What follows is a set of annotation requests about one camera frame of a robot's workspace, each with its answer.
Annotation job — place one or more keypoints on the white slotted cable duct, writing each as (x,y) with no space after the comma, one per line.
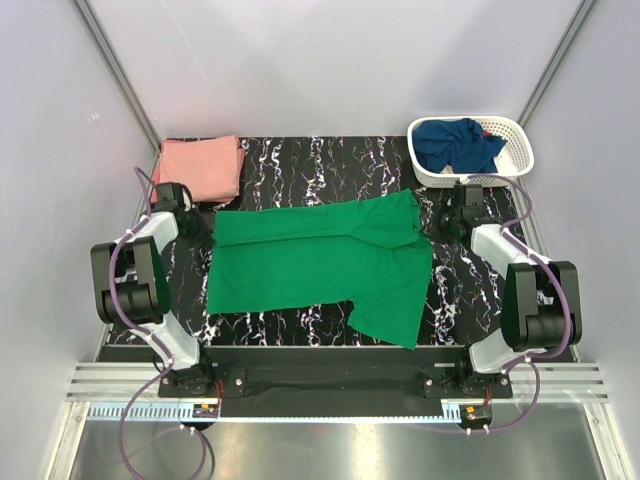
(190,412)

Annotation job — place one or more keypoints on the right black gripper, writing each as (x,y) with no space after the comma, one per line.
(435,231)

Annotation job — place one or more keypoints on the black marble pattern mat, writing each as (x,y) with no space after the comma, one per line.
(464,300)

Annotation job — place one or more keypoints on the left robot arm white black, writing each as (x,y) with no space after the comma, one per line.
(132,292)

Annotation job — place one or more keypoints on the folded pink t shirt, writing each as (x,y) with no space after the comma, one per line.
(210,169)

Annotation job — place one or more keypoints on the green t shirt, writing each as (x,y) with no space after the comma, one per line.
(372,253)

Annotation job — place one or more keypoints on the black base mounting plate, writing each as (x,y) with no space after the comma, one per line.
(358,379)

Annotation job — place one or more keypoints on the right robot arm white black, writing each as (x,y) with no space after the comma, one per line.
(541,307)

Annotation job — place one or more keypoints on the blue t shirt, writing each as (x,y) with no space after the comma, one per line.
(457,144)

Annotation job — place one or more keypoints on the white perforated plastic basket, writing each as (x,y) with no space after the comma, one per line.
(515,160)

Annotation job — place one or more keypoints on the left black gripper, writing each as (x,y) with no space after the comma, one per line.
(204,238)

